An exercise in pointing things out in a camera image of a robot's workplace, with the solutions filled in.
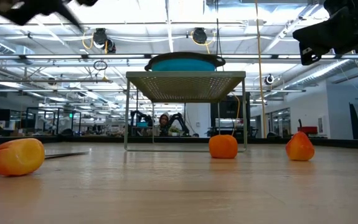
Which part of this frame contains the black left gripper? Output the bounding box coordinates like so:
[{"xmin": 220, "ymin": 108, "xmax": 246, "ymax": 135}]
[{"xmin": 0, "ymin": 0, "xmax": 99, "ymax": 32}]

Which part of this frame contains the blue collapsible colander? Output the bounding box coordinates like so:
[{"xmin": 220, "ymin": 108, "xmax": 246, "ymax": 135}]
[{"xmin": 144, "ymin": 52, "xmax": 226, "ymax": 72}]

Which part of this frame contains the yellow orange bell pepper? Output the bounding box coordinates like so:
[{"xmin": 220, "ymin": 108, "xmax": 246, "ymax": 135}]
[{"xmin": 0, "ymin": 138, "xmax": 46, "ymax": 177}]

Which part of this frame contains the pale green perforated shelf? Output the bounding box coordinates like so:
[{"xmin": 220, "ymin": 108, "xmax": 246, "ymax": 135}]
[{"xmin": 123, "ymin": 71, "xmax": 248, "ymax": 153}]

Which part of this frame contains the small orange-red pear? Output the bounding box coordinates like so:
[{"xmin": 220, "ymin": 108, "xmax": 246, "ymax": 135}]
[{"xmin": 285, "ymin": 119, "xmax": 316, "ymax": 162}]

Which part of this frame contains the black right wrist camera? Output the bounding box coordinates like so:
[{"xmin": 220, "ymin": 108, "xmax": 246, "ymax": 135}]
[{"xmin": 299, "ymin": 45, "xmax": 323, "ymax": 66}]

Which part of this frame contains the dark screen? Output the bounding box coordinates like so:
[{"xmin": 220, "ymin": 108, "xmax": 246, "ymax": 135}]
[{"xmin": 210, "ymin": 95, "xmax": 251, "ymax": 119}]

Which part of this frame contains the thin black hanging cable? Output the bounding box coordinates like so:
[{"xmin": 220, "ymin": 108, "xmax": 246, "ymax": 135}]
[{"xmin": 215, "ymin": 0, "xmax": 222, "ymax": 57}]

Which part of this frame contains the black-framed glass booth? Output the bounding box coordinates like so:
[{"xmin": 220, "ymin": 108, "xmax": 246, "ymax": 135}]
[{"xmin": 25, "ymin": 107, "xmax": 82, "ymax": 137}]

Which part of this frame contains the person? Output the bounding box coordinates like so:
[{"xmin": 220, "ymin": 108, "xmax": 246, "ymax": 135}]
[{"xmin": 157, "ymin": 112, "xmax": 171, "ymax": 137}]

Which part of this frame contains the small orange mandarin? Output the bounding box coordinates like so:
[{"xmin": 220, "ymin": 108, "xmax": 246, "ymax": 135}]
[{"xmin": 208, "ymin": 134, "xmax": 239, "ymax": 160}]

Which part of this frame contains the hanging black cable coil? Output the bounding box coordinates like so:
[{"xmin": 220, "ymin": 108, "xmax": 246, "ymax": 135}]
[{"xmin": 92, "ymin": 60, "xmax": 108, "ymax": 72}]

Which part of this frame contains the red box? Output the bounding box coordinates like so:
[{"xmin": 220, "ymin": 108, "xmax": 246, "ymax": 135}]
[{"xmin": 296, "ymin": 126, "xmax": 318, "ymax": 135}]

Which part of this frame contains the black table frame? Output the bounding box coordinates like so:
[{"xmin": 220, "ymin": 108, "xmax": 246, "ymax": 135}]
[{"xmin": 0, "ymin": 136, "xmax": 358, "ymax": 150}]

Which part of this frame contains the table knife patterned handle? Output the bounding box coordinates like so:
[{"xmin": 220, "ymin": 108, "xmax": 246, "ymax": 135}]
[{"xmin": 0, "ymin": 148, "xmax": 92, "ymax": 170}]

